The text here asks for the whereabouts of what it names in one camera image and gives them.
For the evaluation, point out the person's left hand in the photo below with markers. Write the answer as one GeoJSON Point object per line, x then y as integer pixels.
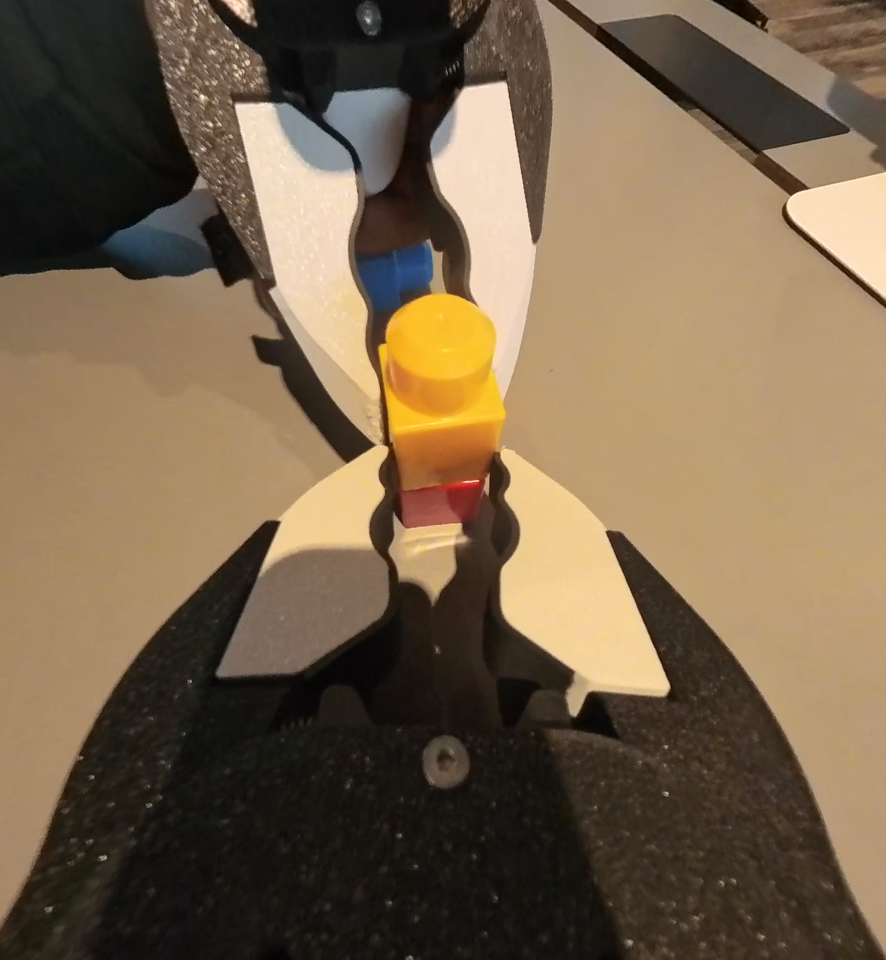
{"type": "Point", "coordinates": [394, 221]}

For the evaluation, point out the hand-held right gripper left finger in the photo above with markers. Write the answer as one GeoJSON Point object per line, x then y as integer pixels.
{"type": "Point", "coordinates": [300, 600]}

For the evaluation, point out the red mega block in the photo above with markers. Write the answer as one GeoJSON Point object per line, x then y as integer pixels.
{"type": "Point", "coordinates": [435, 504]}

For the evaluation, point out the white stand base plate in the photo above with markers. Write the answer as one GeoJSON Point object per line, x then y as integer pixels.
{"type": "Point", "coordinates": [870, 232]}

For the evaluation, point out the blue mega block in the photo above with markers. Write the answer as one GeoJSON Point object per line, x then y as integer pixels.
{"type": "Point", "coordinates": [394, 274]}

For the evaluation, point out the black desk panel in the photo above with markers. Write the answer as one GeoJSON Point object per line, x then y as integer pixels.
{"type": "Point", "coordinates": [720, 82]}

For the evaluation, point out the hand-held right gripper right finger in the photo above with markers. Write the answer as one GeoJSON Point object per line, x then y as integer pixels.
{"type": "Point", "coordinates": [563, 592]}

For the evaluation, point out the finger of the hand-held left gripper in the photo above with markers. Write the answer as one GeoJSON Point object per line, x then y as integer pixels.
{"type": "Point", "coordinates": [495, 210]}
{"type": "Point", "coordinates": [300, 225]}

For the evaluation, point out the person's left forearm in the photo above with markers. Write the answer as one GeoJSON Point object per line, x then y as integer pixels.
{"type": "Point", "coordinates": [53, 127]}

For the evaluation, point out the yellow mega block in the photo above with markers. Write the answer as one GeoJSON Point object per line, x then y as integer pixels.
{"type": "Point", "coordinates": [443, 420]}

